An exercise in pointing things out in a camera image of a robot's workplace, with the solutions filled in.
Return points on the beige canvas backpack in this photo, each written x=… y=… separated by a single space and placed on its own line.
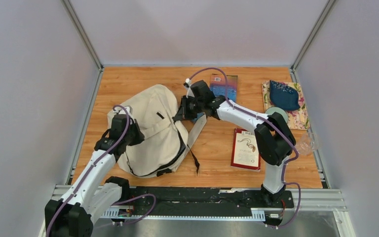
x=166 y=142

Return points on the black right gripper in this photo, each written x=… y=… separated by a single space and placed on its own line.
x=183 y=113

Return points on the floral placemat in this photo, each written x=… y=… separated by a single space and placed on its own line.
x=297 y=119

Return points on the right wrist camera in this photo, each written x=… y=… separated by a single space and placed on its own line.
x=187 y=85

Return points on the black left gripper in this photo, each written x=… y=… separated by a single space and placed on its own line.
x=140 y=136

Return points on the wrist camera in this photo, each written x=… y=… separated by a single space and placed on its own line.
x=126 y=110
x=187 y=85

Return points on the light green ceramic bowl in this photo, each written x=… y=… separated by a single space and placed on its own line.
x=272 y=110

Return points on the dark blue embroidered pouch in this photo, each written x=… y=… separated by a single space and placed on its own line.
x=283 y=96

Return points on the red and white book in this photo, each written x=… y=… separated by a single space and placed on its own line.
x=245 y=153

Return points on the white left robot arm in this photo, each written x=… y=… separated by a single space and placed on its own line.
x=76 y=211

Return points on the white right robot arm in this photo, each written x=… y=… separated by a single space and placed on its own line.
x=274 y=138

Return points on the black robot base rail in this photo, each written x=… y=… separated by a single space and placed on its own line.
x=200 y=203

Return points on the blue sunset cover book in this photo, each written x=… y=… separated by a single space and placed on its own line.
x=225 y=88

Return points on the clear drinking glass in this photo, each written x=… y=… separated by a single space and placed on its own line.
x=308 y=143

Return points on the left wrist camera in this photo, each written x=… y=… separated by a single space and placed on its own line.
x=126 y=110

